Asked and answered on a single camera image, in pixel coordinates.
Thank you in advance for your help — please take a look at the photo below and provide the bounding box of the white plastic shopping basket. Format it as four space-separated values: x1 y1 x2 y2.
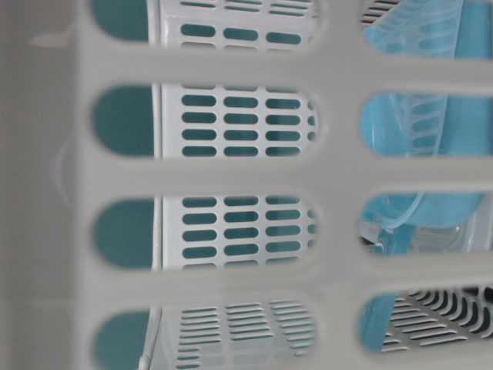
1 1 492 369

